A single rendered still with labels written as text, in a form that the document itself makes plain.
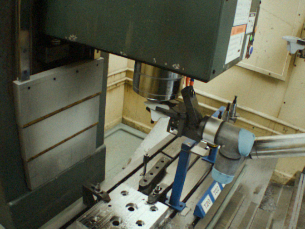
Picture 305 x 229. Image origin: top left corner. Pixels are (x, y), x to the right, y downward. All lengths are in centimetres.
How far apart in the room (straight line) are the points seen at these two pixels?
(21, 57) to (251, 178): 147
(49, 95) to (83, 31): 36
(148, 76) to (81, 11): 29
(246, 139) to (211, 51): 29
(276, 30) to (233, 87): 47
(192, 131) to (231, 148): 14
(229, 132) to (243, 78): 106
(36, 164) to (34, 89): 35
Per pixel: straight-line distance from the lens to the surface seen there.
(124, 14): 82
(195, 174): 153
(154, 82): 86
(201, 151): 113
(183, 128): 91
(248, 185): 186
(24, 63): 108
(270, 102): 189
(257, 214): 173
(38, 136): 123
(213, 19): 70
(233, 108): 142
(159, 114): 93
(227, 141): 86
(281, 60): 182
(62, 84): 122
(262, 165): 195
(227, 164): 90
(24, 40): 105
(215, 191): 139
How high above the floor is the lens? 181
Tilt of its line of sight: 27 degrees down
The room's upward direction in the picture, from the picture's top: 8 degrees clockwise
